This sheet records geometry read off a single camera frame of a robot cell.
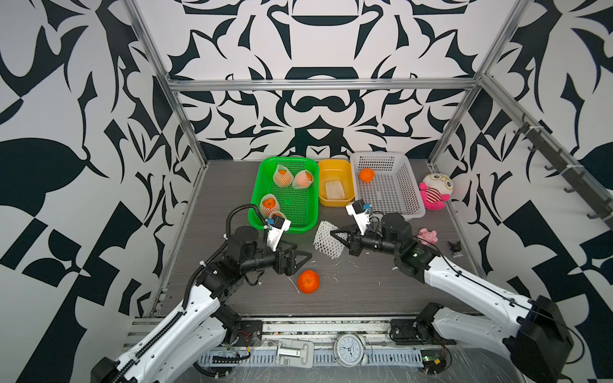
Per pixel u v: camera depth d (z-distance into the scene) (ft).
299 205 3.44
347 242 2.26
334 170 3.78
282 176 3.44
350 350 2.25
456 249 2.99
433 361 2.33
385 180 3.69
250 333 2.36
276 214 3.01
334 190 3.41
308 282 2.56
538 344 1.26
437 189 3.34
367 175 3.56
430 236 3.00
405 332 2.44
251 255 1.92
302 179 3.44
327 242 2.35
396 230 1.88
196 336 1.87
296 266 2.05
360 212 2.12
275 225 2.06
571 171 1.91
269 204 3.15
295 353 2.26
